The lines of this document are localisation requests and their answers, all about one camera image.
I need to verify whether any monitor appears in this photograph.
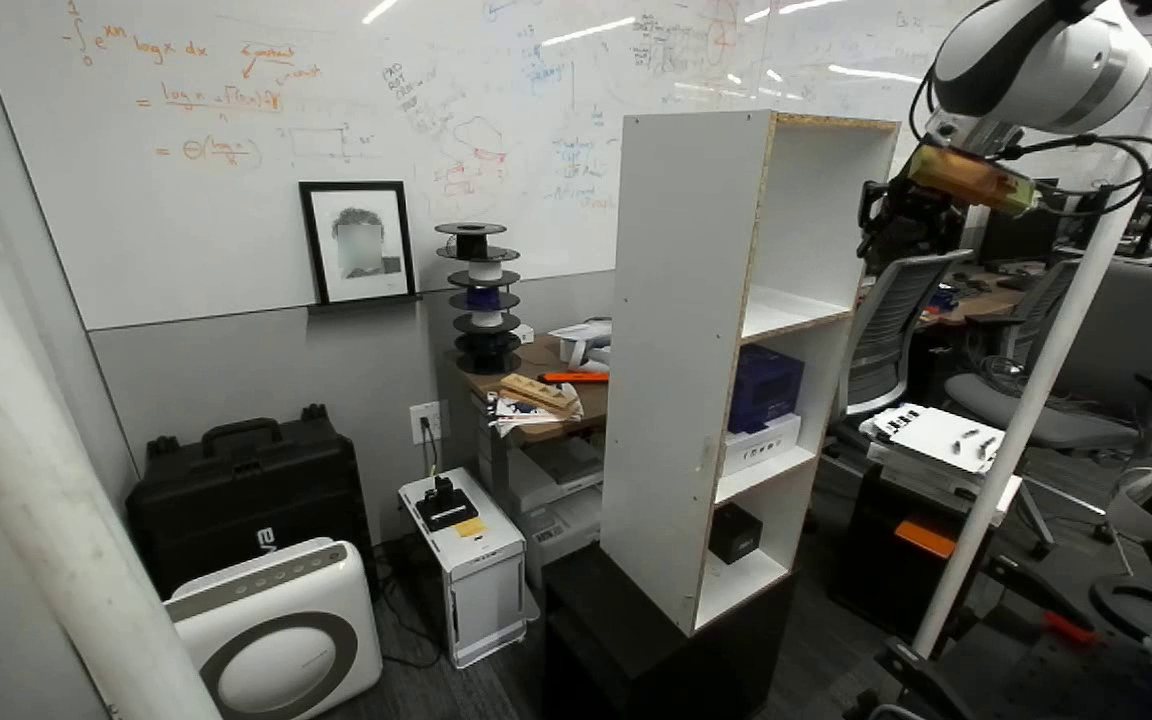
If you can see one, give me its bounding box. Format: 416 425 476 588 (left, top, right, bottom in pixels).
976 178 1063 267

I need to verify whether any white computer case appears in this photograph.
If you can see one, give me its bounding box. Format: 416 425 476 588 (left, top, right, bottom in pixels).
398 467 530 670

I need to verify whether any black charger device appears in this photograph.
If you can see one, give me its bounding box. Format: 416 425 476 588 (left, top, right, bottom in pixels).
414 476 481 533

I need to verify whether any grey mesh office chair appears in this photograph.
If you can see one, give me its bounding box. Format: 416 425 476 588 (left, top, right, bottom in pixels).
829 249 976 426

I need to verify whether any whiteboard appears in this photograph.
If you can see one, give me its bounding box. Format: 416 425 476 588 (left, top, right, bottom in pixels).
0 0 947 332

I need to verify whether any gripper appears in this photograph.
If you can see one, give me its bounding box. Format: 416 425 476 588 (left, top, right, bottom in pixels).
856 176 969 277

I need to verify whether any flat white box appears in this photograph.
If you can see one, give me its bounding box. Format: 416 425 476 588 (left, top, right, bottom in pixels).
722 412 804 477

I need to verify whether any black hard case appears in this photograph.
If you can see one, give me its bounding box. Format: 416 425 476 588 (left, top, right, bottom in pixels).
125 403 378 600

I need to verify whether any wall socket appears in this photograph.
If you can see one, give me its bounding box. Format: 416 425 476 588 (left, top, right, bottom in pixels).
408 400 445 446

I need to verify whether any black cabinet with orange tag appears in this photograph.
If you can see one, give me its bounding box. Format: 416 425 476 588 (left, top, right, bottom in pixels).
829 463 999 643

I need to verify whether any framed picture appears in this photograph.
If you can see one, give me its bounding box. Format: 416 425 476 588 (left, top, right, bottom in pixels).
298 180 419 306

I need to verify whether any wooden block piece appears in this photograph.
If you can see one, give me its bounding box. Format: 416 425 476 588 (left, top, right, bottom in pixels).
498 373 583 420

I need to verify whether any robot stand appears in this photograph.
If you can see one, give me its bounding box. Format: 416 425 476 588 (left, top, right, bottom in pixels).
871 560 1152 720

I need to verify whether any wooden desk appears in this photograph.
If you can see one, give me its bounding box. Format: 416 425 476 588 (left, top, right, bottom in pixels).
454 334 611 447

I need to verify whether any stack of filament spools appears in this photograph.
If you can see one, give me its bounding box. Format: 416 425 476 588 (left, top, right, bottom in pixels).
434 221 524 377

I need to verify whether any blue box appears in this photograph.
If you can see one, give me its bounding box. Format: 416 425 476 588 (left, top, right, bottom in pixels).
728 344 805 435

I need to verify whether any white pole stand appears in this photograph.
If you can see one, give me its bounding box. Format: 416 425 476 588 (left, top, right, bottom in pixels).
0 170 224 720
910 0 1152 661

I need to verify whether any white shelf unit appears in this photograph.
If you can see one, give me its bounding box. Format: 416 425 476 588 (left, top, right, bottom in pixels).
600 110 900 638

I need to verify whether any small black box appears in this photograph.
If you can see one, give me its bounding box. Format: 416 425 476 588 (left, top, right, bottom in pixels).
708 502 765 565

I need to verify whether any white air purifier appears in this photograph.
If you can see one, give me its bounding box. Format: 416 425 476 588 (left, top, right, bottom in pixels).
163 537 385 720

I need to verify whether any stack of printers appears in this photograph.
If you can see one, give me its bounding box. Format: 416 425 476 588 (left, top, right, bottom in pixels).
502 436 605 593

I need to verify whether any white box with parts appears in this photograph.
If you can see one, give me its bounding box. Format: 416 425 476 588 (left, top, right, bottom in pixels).
859 402 1024 523

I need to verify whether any white device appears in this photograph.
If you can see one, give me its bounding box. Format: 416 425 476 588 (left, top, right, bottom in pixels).
547 318 614 374

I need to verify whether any heap of papers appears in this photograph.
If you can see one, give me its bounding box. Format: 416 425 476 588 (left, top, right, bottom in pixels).
487 388 586 439

